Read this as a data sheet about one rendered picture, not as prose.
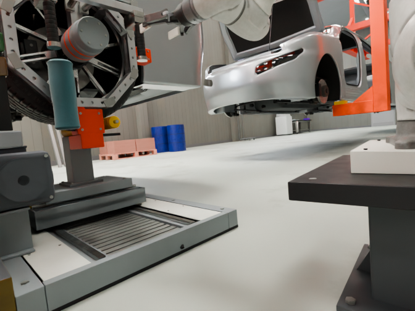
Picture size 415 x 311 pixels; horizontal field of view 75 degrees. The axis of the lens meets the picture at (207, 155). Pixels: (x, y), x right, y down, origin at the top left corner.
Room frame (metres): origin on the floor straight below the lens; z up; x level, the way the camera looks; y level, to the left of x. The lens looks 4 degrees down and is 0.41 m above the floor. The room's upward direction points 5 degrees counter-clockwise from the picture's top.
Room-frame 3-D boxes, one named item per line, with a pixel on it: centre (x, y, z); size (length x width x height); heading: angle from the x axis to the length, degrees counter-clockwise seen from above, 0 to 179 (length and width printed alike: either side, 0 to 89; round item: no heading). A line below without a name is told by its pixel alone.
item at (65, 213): (1.35, 0.64, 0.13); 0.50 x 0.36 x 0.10; 134
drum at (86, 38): (1.18, 0.48, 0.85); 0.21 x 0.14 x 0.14; 44
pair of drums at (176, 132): (8.42, 1.16, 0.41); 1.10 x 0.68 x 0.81; 51
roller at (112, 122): (1.39, 0.51, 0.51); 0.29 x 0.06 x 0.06; 44
